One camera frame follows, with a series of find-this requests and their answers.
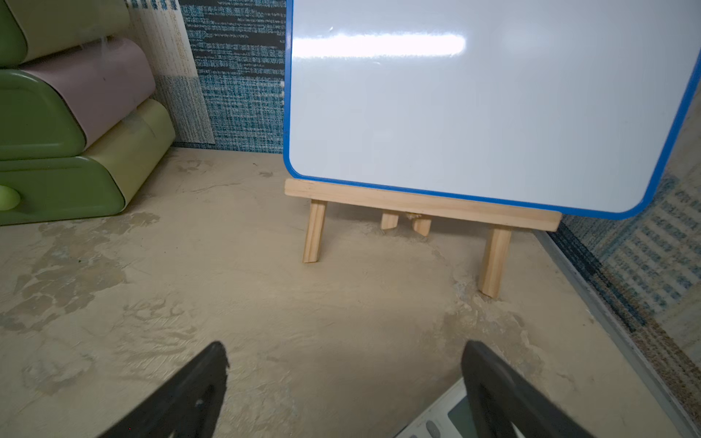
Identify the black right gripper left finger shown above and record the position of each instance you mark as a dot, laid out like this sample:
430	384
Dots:
187	405

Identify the grey calculator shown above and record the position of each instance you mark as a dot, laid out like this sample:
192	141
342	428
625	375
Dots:
449	416

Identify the blue framed whiteboard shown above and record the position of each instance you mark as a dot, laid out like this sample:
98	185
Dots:
568	106

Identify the green drawer cabinet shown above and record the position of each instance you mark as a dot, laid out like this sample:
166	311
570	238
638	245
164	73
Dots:
80	129

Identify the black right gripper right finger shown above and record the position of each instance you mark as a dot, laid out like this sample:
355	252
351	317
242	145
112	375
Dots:
504	404

